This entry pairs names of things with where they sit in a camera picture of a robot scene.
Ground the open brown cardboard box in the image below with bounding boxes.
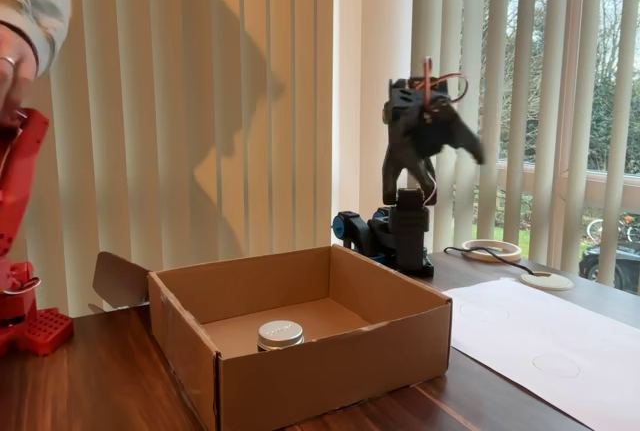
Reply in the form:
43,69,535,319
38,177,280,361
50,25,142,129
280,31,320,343
92,244,454,431

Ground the white paper sheet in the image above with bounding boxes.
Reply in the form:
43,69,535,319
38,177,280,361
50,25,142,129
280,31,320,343
442,276,640,431

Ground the white tape roll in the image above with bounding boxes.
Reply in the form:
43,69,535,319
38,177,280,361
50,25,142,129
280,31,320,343
460,239,524,264

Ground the white round coaster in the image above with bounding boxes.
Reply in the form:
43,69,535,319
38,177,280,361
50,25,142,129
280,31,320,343
519,270,575,292

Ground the thin black cable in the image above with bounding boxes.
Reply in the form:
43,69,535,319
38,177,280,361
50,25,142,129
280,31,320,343
443,245,536,277

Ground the person's hand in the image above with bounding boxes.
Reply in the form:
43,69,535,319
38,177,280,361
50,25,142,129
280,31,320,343
0,25,39,127

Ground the parked bicycle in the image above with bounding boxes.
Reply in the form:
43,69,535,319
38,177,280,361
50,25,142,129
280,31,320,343
584,214,640,245

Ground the black blue table clamp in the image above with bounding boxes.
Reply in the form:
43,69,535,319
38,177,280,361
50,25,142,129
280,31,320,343
332,210,386,265

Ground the red leader robot arm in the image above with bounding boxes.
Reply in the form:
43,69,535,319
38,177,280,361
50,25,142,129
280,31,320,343
0,107,75,357

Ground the cream vertical blind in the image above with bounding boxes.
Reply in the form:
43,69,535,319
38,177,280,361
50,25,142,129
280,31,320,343
409,0,640,297
0,0,335,317

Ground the labelled jar with silver lid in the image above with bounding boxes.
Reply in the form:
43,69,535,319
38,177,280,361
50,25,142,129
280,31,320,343
256,319,305,353

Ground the black parked car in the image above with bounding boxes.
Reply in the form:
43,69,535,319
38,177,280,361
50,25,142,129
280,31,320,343
578,243,640,295

